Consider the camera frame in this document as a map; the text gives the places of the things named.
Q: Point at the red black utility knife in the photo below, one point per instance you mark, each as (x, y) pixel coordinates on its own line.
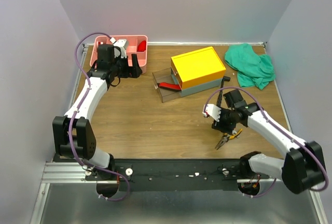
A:
(169, 86)

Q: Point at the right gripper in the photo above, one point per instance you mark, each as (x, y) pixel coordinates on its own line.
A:
(220, 124)

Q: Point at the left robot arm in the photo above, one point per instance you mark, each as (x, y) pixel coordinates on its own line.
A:
(72, 132)

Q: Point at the yellow black cutters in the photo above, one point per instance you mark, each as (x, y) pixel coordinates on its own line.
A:
(227, 137)

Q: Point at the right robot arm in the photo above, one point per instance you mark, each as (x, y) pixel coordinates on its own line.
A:
(302, 165)

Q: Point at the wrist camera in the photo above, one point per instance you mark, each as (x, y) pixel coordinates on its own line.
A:
(211, 110)
(122, 46)

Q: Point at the yellow and grey drawer box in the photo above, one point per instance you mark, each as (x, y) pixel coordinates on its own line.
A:
(197, 70)

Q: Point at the aluminium rail frame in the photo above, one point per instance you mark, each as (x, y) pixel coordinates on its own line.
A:
(131, 122)

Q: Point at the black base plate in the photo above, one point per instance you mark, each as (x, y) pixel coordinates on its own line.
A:
(181, 174)

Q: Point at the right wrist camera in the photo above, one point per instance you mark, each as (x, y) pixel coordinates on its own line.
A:
(211, 110)

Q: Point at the clear acrylic drawer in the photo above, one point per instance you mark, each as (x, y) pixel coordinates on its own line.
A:
(165, 75)

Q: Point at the red object back compartment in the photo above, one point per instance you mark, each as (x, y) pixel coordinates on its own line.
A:
(142, 46)

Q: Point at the green cloth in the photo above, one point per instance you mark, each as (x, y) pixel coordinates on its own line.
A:
(253, 70)

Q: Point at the pink compartment tray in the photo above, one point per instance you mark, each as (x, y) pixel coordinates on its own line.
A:
(133, 40)

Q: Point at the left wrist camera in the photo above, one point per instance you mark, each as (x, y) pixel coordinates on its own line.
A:
(122, 46)

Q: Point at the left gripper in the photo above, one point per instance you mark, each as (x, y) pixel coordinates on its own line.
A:
(134, 71)

